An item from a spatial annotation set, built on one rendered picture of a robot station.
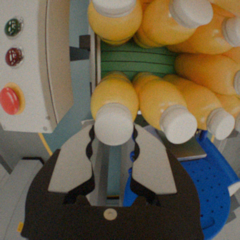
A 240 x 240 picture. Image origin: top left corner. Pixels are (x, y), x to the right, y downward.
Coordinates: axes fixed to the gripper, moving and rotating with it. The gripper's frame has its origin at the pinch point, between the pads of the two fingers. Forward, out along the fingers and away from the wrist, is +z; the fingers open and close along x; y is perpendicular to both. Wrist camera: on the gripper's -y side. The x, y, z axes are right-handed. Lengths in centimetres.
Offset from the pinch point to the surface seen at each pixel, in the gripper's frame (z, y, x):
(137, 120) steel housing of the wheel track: 17.5, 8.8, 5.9
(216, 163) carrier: 26, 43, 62
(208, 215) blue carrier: -6.6, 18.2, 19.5
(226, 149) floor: 111, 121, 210
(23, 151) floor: 111, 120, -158
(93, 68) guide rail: 12.6, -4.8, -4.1
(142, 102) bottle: 5.7, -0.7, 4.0
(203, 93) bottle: 4.6, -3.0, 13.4
